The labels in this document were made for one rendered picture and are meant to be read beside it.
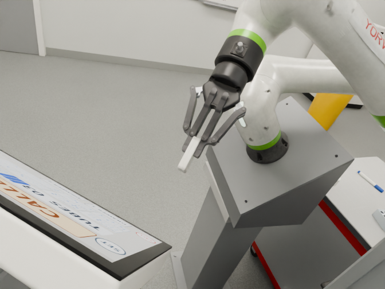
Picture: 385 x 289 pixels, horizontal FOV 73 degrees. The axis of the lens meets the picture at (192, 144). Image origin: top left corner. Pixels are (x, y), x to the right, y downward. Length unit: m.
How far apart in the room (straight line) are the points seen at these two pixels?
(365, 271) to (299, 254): 1.08
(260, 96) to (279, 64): 0.15
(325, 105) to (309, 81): 2.74
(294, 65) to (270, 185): 0.38
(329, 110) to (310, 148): 2.71
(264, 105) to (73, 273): 0.63
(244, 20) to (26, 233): 0.52
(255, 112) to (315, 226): 0.75
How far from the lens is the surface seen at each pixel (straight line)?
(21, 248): 0.31
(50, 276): 0.30
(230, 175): 0.94
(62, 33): 3.71
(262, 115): 0.77
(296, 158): 0.90
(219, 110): 0.52
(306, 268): 1.47
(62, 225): 0.34
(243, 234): 1.17
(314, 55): 4.66
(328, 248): 1.34
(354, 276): 0.42
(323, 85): 0.86
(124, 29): 3.65
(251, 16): 0.60
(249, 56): 0.56
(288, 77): 0.87
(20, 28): 3.74
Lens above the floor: 1.44
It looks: 36 degrees down
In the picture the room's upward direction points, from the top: 17 degrees clockwise
